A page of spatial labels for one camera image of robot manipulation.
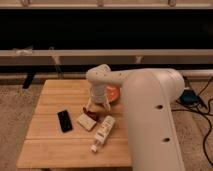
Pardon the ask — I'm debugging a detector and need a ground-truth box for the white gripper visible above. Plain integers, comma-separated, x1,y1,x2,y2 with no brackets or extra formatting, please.
86,85,111,112

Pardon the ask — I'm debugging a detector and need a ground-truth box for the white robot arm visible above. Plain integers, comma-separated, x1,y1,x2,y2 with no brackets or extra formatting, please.
86,64,185,171

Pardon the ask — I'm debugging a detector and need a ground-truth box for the white plastic bottle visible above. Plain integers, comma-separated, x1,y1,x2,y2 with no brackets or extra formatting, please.
90,115,115,153

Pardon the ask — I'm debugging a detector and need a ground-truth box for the orange plate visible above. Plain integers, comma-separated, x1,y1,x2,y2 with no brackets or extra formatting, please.
106,86,120,103

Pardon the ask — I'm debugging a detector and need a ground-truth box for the black phone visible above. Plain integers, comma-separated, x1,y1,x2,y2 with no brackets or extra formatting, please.
57,110,73,133

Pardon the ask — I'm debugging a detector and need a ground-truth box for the wooden table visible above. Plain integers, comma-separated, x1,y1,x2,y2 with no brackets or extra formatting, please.
17,80,131,169

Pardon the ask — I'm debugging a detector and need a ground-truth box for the blue power adapter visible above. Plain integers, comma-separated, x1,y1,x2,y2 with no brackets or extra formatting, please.
178,89,199,105

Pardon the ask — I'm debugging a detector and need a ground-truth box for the black cable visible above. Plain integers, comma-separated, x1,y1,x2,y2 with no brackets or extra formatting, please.
173,76,213,168

